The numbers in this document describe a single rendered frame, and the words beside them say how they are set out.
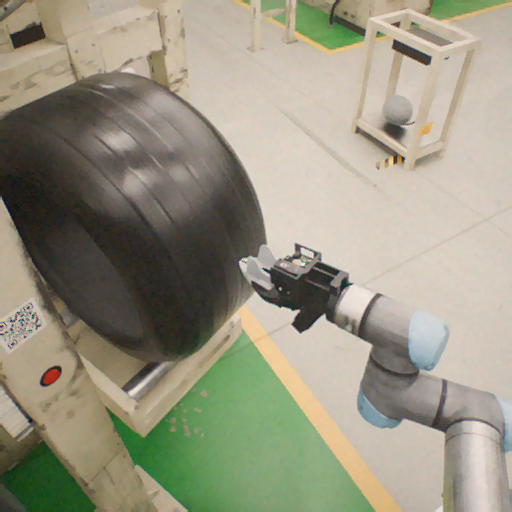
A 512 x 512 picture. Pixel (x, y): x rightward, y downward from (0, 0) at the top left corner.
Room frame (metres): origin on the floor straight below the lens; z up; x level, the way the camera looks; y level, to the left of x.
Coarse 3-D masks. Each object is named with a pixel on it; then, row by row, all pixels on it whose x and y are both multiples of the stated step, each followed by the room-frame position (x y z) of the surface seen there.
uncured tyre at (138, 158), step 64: (0, 128) 0.71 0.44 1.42; (64, 128) 0.64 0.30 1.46; (128, 128) 0.66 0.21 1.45; (192, 128) 0.70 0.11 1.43; (0, 192) 0.72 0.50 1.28; (64, 192) 0.57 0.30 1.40; (128, 192) 0.55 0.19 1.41; (192, 192) 0.60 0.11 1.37; (256, 192) 0.71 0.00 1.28; (64, 256) 0.81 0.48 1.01; (128, 256) 0.50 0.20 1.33; (192, 256) 0.52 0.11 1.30; (256, 256) 0.61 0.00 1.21; (128, 320) 0.68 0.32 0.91; (192, 320) 0.48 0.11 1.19
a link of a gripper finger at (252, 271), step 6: (252, 258) 0.54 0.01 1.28; (240, 264) 0.57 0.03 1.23; (246, 264) 0.57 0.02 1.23; (252, 264) 0.54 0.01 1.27; (258, 264) 0.53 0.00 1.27; (246, 270) 0.55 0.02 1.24; (252, 270) 0.54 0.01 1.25; (258, 270) 0.53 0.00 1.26; (246, 276) 0.54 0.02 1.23; (252, 276) 0.53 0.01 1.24; (258, 276) 0.53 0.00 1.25; (264, 276) 0.52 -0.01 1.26; (258, 282) 0.52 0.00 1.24; (264, 282) 0.52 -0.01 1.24; (270, 282) 0.51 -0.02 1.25; (270, 288) 0.50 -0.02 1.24
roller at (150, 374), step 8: (144, 368) 0.55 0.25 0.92; (152, 368) 0.54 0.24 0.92; (160, 368) 0.55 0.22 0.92; (168, 368) 0.56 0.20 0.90; (136, 376) 0.53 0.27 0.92; (144, 376) 0.52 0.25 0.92; (152, 376) 0.53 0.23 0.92; (160, 376) 0.54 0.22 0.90; (128, 384) 0.51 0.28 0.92; (136, 384) 0.50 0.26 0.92; (144, 384) 0.51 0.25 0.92; (152, 384) 0.52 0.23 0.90; (128, 392) 0.49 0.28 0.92; (136, 392) 0.49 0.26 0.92; (144, 392) 0.50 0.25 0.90
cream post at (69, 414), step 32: (0, 224) 0.48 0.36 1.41; (0, 256) 0.47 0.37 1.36; (0, 288) 0.45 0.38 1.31; (32, 288) 0.48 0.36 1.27; (0, 352) 0.41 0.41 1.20; (32, 352) 0.44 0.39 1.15; (64, 352) 0.48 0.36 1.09; (0, 384) 0.46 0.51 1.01; (32, 384) 0.42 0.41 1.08; (64, 384) 0.45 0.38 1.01; (32, 416) 0.40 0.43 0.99; (64, 416) 0.43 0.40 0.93; (96, 416) 0.47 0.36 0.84; (64, 448) 0.40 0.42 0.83; (96, 448) 0.45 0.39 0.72; (96, 480) 0.42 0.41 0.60; (128, 480) 0.47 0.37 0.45
